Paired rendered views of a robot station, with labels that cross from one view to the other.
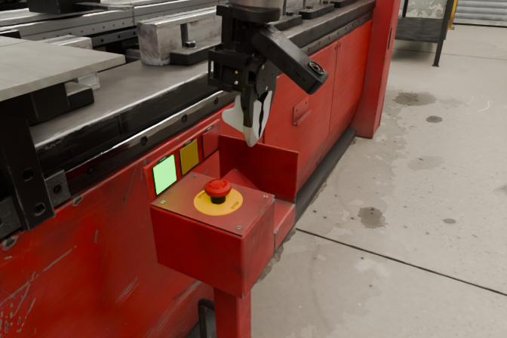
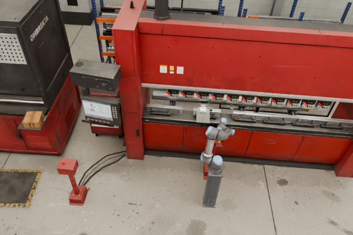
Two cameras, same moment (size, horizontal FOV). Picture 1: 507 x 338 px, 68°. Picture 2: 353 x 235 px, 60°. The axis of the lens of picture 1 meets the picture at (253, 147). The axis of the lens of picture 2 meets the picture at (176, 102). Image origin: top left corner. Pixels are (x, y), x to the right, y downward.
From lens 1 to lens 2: 3.80 m
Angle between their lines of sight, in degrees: 54
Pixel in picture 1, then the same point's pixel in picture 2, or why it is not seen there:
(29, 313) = (197, 132)
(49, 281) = (200, 131)
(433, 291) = (262, 198)
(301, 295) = (242, 172)
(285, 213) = (220, 146)
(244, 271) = not seen: hidden behind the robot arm
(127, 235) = not seen: hidden behind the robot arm
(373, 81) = (345, 158)
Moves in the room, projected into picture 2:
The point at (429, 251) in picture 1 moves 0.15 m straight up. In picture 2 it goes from (277, 197) to (280, 192)
